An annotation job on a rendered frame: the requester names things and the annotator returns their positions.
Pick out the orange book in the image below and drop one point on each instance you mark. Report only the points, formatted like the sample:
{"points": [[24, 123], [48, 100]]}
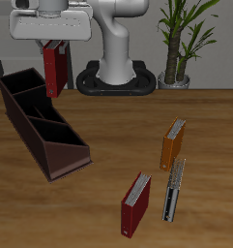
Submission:
{"points": [[171, 148]]}

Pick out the green pot plant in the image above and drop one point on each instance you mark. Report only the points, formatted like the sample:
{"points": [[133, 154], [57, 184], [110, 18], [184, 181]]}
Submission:
{"points": [[173, 48]]}

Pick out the red book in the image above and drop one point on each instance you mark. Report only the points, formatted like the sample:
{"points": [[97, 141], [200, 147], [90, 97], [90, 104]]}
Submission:
{"points": [[134, 213], [55, 71]]}

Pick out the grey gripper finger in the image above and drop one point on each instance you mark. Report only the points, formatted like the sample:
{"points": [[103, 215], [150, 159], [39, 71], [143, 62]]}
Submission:
{"points": [[64, 45], [40, 43]]}

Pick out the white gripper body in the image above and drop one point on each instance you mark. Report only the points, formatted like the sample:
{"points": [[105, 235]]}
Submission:
{"points": [[50, 27]]}

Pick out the dark brown desk caddy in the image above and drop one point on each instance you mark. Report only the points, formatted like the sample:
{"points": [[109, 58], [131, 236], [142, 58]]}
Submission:
{"points": [[53, 145]]}

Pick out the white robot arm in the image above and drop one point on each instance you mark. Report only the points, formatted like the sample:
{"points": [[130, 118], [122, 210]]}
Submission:
{"points": [[116, 48]]}

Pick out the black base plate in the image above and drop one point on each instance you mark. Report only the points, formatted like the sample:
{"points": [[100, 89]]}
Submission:
{"points": [[89, 85]]}

